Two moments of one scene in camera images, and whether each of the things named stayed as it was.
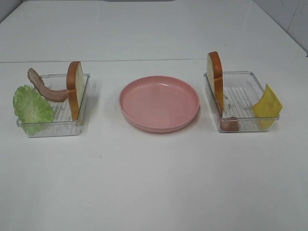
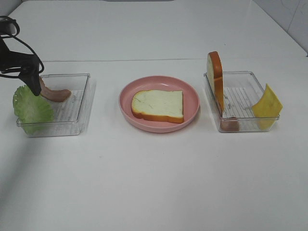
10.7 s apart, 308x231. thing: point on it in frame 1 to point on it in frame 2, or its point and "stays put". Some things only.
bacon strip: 231,124 stays put
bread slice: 75,86 to 160,105
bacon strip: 56,95 stays put
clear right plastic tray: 242,90 stays put
